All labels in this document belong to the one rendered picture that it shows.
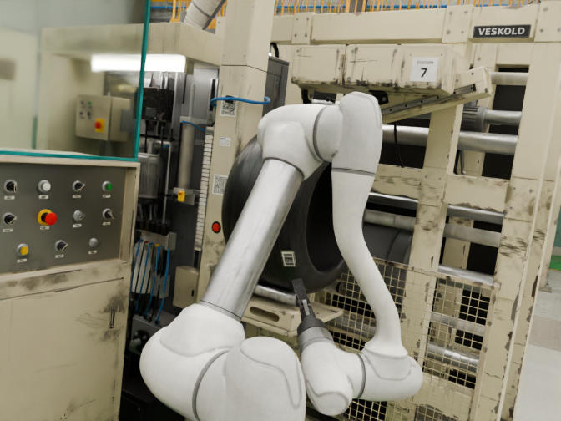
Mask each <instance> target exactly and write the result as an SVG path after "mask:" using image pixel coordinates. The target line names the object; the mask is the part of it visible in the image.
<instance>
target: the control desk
mask: <svg viewBox="0 0 561 421"><path fill-rule="evenodd" d="M139 173H140V163H138V162H134V161H120V160H89V159H74V158H58V157H42V156H26V155H0V421H119V406H120V396H121V387H122V377H123V366H124V348H125V338H126V327H127V317H128V308H129V289H130V278H131V269H132V262H130V261H132V260H133V251H134V233H135V222H136V212H137V202H138V193H139Z"/></svg>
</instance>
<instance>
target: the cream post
mask: <svg viewBox="0 0 561 421"><path fill-rule="evenodd" d="M274 6H275V0H227V7H226V15H225V31H224V40H223V48H222V56H221V66H220V81H219V89H218V97H222V95H230V96H238V98H242V99H249V100H254V101H264V95H265V81H266V72H267V66H268V58H269V51H270V36H271V29H272V21H273V13H274ZM220 107H221V100H219V101H217V106H216V114H215V130H214V138H213V147H212V156H211V164H210V179H209V188H208V198H207V205H206V213H205V229H204V237H203V246H202V256H201V263H200V279H199V287H198V296H197V303H196V304H199V302H200V299H201V297H202V296H203V294H204V291H205V290H204V289H203V285H204V278H205V265H206V264H207V263H212V262H217V261H219V259H220V257H221V255H222V253H223V250H224V249H225V246H226V244H225V238H224V235H223V231H222V224H221V206H222V199H223V196H222V195H216V194H212V189H213V180H214V174H217V175H227V176H228V175H229V173H230V170H231V167H232V165H233V164H234V162H235V160H236V158H237V156H238V155H239V153H240V152H241V151H242V150H243V149H244V148H245V146H246V145H247V144H248V142H249V141H250V140H251V139H252V138H253V137H254V136H255V135H256V134H257V130H258V126H259V123H260V121H261V118H262V110H263V104H249V103H246V102H241V101H237V109H236V116H235V117H229V116H220ZM220 137H223V138H230V146H223V145H220ZM215 223H217V224H219V226H220V229H219V230H218V231H214V230H213V225H214V224H215Z"/></svg>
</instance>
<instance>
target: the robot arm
mask: <svg viewBox="0 0 561 421"><path fill-rule="evenodd" d="M257 139H258V143H259V145H260V147H261V149H262V150H263V152H262V159H263V164H264V165H263V167H262V170H261V172H260V174H259V176H258V178H257V180H256V182H255V185H254V187H253V189H252V191H251V193H250V195H249V198H248V200H247V201H246V203H245V206H244V208H243V210H242V212H241V214H240V217H239V219H238V221H237V222H236V225H235V228H234V230H233V231H232V233H231V235H230V239H229V240H228V242H227V244H226V246H225V249H224V250H223V253H222V255H221V257H220V259H219V261H218V263H217V265H216V268H215V270H214V272H213V274H212V276H211V278H210V281H209V283H208V285H207V287H206V288H205V291H204V294H203V296H202V297H201V299H200V302H199V304H193V305H191V306H189V307H186V308H185V309H183V310H182V312H181V313H180V314H179V315H178V316H177V317H176V318H175V319H174V320H173V321H172V322H171V323H170V324H169V325H168V326H167V327H164V328H162V329H160V330H159V331H157V332H156V333H155V334H154V335H153V336H152V337H151V338H150V340H148V341H147V343H146V344H145V346H144V349H143V352H142V353H141V357H140V362H139V368H140V372H141V375H142V378H143V380H144V382H145V383H146V385H147V387H148V388H149V390H150V391H151V393H152V394H153V395H154V396H155V397H156V398H157V399H158V400H159V401H160V402H161V403H163V404H164V405H166V406H167V407H169V408H170V409H172V410H174V411H175V412H176V413H178V414H180V415H182V416H184V417H186V418H188V419H190V420H192V421H305V415H306V392H307V394H308V397H309V399H310V401H311V402H312V404H313V406H314V407H315V408H316V410H317V411H318V412H320V413H322V414H325V415H328V416H334V415H338V414H340V413H343V412H345V411H346V410H347V408H348V407H349V405H350V403H351V400H352V399H353V398H359V399H365V400H368V401H397V400H403V399H406V398H410V397H411V396H413V395H415V394H416V393H417V392H418V390H419V389H420V388H421V386H422V381H423V374H422V369H421V367H420V365H419V364H418V363H417V361H415V360H414V359H413V358H412V357H409V356H407V351H406V349H405V348H404V347H403V346H402V341H401V327H400V320H399V316H398V312H397V308H396V306H395V303H394V301H393V300H392V296H391V294H390V292H389V291H388V289H387V286H386V284H385V282H384V281H383V279H382V276H381V274H380V272H379V271H378V269H377V266H376V264H375V262H374V261H373V259H372V257H371V254H370V252H369V251H368V249H367V247H366V243H365V241H364V238H363V234H362V229H361V221H362V216H363V212H364V209H365V206H366V201H367V198H368V196H369V193H370V190H371V187H372V184H373V181H374V179H375V175H376V171H377V166H378V162H379V159H380V154H381V148H382V114H381V110H380V106H379V104H378V102H377V99H376V98H375V97H374V96H371V95H369V94H364V93H360V92H352V93H350V94H347V95H345V96H344V97H343V98H341V100H340V104H339V105H332V106H329V105H322V104H292V105H286V106H282V107H280V108H277V109H274V110H272V111H270V112H269V113H268V114H266V115H265V116H264V117H263V118H262V120H261V121H260V123H259V126H258V130H257ZM323 161H330V162H332V169H331V178H332V203H333V226H334V232H335V237H336V242H337V245H338V247H339V249H340V252H341V254H342V256H343V258H344V260H345V262H346V264H347V265H348V267H349V269H350V271H351V273H352V275H353V276H354V278H355V279H356V282H357V284H358V285H359V287H360V288H361V290H362V292H363V294H364V296H365V298H366V299H367V301H368V303H369V304H370V306H371V309H372V310H373V312H374V315H375V318H376V322H377V328H376V332H375V335H374V337H373V339H372V340H371V341H369V342H367V343H365V347H364V348H363V349H362V351H361V352H360V354H357V353H348V352H345V351H342V350H341V349H338V348H336V345H335V343H334V341H333V339H332V336H331V333H330V332H329V331H328V330H327V329H326V325H325V323H324V322H323V321H322V320H321V319H319V318H316V314H315V313H314V312H313V310H312V306H310V300H309V299H308V296H307V294H308V291H307V290H306V289H305V287H304V284H303V281H302V278H299V279H295V280H292V285H293V287H294V291H295V294H296V299H298V300H296V304H297V303H299V306H300V307H299V308H300V309H299V310H300V314H301V323H300V324H299V326H298V328H297V335H298V340H297V342H298V344H299V346H298V347H299V353H300V358H301V364H300V362H299V359H298V357H297V355H296V353H295V352H294V351H293V350H292V349H291V348H290V347H289V346H288V345H287V344H286V343H284V342H282V341H280V340H278V339H275V338H272V337H252V338H249V339H245V331H244V328H243V326H242V324H241V323H240V321H241V319H242V317H243V315H244V313H245V309H246V308H247V306H248V304H249V301H250V299H251V296H252V294H253V292H254V290H255V287H256V285H257V282H258V281H259V279H260V275H261V273H262V272H263V269H264V267H265V264H266V262H267V260H268V258H269V255H270V253H271V251H272V248H273V246H274V244H275V241H276V239H277V237H278V235H279V233H280V231H281V227H282V226H283V224H284V221H285V219H286V216H287V214H288V212H289V210H290V208H291V205H292V202H293V200H294V199H295V197H296V193H297V191H298V189H299V187H300V185H301V182H302V181H303V180H306V179H307V178H308V177H310V176H311V174H312V173H313V172H314V171H315V170H316V169H317V168H318V167H319V166H320V165H321V164H322V163H323Z"/></svg>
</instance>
